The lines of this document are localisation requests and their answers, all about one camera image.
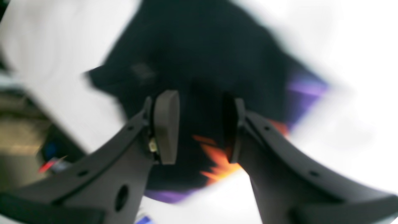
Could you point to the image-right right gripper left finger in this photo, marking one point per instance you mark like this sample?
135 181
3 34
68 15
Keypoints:
107 186

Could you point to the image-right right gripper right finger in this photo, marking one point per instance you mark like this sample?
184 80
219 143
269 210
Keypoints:
291 188

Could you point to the black T-shirt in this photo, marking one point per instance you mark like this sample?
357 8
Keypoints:
203 48

